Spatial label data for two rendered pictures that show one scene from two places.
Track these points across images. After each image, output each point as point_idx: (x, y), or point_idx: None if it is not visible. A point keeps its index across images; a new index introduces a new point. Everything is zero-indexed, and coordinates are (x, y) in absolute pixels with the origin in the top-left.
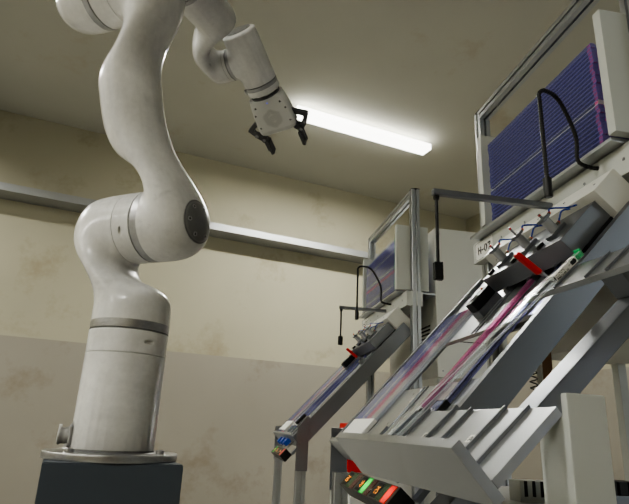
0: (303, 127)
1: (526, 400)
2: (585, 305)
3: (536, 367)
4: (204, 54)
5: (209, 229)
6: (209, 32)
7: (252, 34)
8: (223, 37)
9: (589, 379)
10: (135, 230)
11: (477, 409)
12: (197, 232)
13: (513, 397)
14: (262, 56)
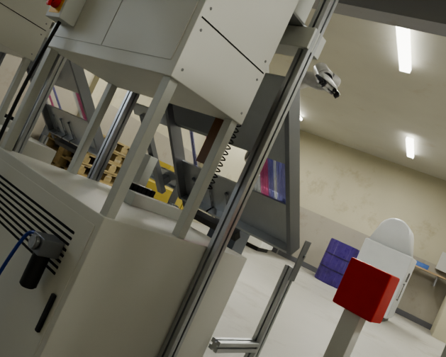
0: (319, 81)
1: (159, 161)
2: (166, 116)
3: (171, 149)
4: (316, 88)
5: (249, 154)
6: (304, 86)
7: (313, 69)
8: (305, 83)
9: (147, 150)
10: None
11: (163, 167)
12: (244, 156)
13: (173, 163)
14: (314, 72)
